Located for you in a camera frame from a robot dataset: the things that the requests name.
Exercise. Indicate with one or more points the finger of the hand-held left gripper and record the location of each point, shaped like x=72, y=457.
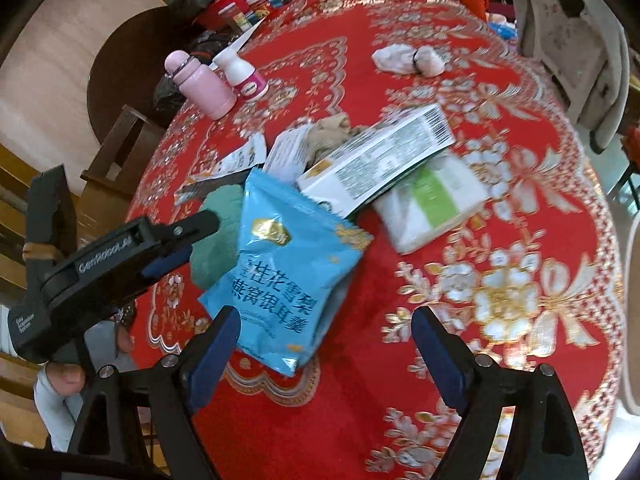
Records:
x=160, y=265
x=190, y=227

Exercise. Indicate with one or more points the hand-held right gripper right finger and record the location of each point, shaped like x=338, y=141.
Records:
x=440, y=360

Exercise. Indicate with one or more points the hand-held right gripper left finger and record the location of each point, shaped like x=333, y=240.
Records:
x=215, y=360

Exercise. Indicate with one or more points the teal green cloth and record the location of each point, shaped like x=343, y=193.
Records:
x=215, y=255

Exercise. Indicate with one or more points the blue snack bag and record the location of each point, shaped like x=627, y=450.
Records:
x=280, y=285

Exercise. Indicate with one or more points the person's left forearm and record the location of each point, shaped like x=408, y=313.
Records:
x=55, y=415

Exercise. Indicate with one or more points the person's left hand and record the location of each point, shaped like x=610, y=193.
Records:
x=122, y=335

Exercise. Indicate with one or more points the dark flat packet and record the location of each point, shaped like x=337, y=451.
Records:
x=200, y=191

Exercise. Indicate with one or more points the wooden stool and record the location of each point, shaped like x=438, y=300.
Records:
x=120, y=145

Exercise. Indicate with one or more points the white printed paper packet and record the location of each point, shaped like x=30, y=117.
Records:
x=285, y=155

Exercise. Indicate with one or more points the pink thermos bottle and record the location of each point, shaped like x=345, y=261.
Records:
x=205, y=90

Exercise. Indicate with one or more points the white green tissue pack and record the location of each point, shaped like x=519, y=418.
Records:
x=435, y=205

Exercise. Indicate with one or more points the white bottle magenta label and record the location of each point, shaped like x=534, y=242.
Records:
x=245, y=77

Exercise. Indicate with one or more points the dark round wooden table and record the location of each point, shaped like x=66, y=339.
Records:
x=130, y=50

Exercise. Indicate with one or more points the white barcode carton box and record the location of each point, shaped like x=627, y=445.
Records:
x=370, y=165

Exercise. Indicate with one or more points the red embroidered tablecloth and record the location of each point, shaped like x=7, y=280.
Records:
x=350, y=85

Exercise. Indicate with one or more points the white crumpled tissue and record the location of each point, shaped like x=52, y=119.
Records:
x=395, y=57

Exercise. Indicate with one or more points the red paper decoration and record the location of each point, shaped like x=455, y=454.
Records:
x=631, y=147

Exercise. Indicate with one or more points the pinkish crumpled tissue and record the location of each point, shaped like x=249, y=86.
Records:
x=430, y=60

